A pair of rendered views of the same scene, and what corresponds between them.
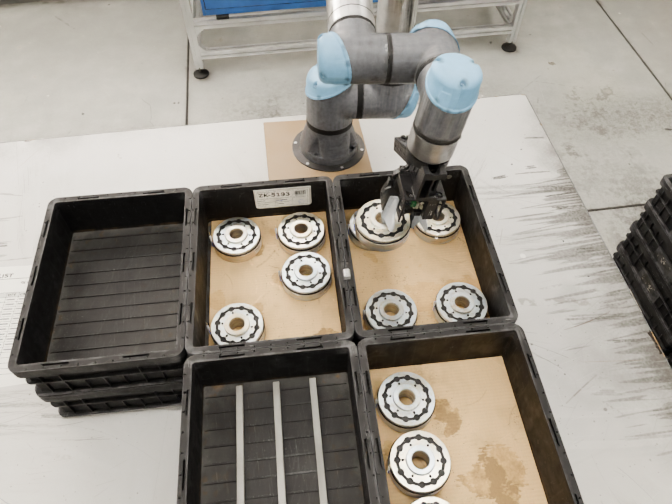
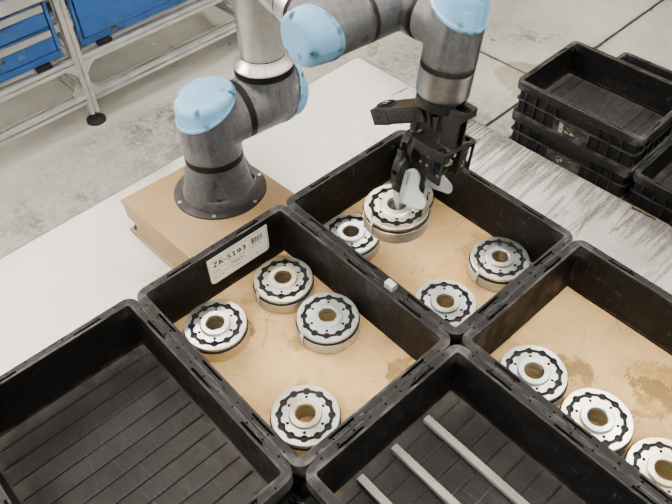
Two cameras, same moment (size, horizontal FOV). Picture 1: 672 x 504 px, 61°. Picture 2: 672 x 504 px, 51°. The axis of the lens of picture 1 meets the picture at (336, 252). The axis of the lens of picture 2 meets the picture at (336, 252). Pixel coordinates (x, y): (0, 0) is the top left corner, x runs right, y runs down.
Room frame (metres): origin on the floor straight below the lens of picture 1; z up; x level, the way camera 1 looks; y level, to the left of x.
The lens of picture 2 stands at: (0.07, 0.44, 1.78)
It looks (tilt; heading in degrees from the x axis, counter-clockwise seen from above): 48 degrees down; 325
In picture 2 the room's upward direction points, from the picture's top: 2 degrees counter-clockwise
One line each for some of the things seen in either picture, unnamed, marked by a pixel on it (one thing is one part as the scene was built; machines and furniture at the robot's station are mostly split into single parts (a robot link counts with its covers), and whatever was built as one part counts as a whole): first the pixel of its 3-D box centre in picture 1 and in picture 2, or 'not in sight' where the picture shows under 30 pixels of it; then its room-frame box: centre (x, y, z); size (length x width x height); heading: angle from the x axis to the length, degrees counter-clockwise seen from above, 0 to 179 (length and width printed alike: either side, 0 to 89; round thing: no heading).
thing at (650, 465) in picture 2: not in sight; (665, 470); (0.17, -0.15, 0.86); 0.05 x 0.05 x 0.01
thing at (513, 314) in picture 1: (416, 245); (424, 223); (0.68, -0.16, 0.92); 0.40 x 0.30 x 0.02; 6
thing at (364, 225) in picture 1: (383, 220); (396, 206); (0.67, -0.09, 1.01); 0.10 x 0.10 x 0.01
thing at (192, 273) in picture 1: (266, 258); (289, 320); (0.65, 0.14, 0.92); 0.40 x 0.30 x 0.02; 6
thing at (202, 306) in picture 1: (269, 273); (291, 340); (0.65, 0.14, 0.87); 0.40 x 0.30 x 0.11; 6
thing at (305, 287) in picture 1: (306, 272); (327, 317); (0.66, 0.06, 0.86); 0.10 x 0.10 x 0.01
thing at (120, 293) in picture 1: (119, 286); (124, 463); (0.62, 0.43, 0.87); 0.40 x 0.30 x 0.11; 6
